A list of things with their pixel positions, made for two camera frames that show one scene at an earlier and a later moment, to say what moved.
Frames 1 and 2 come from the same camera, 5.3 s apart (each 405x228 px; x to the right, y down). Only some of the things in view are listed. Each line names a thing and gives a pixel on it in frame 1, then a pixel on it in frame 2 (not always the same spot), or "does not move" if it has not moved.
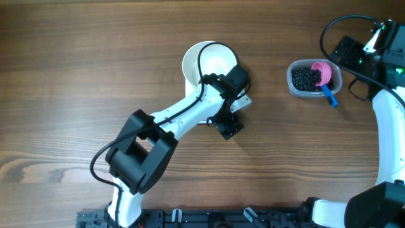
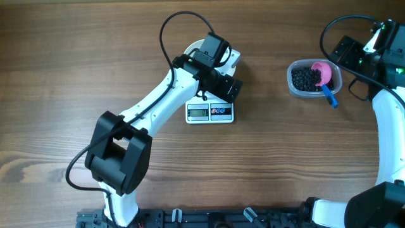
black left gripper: x=221 y=125 to x=226 y=80
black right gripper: x=354 y=47 does not move
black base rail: x=201 y=218 does not move
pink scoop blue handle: x=325 y=77 does not move
